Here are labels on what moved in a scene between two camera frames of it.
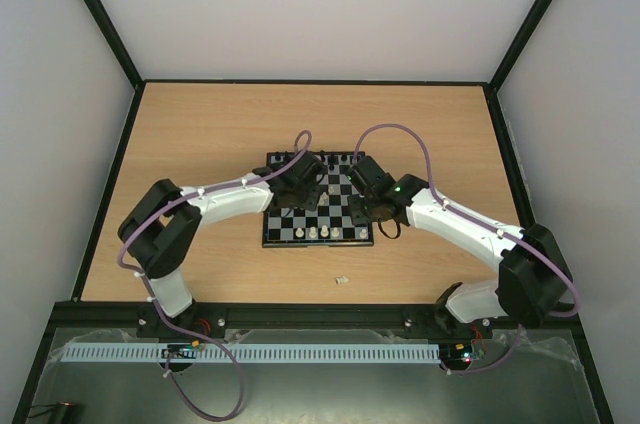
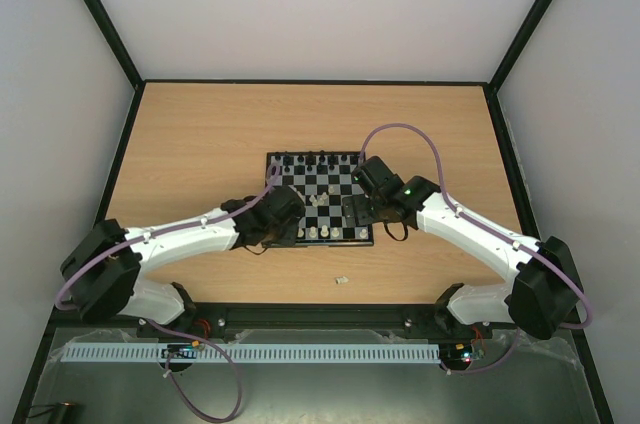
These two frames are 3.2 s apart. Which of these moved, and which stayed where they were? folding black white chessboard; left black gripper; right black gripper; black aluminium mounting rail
Moved: left black gripper
Stayed: folding black white chessboard; right black gripper; black aluminium mounting rail
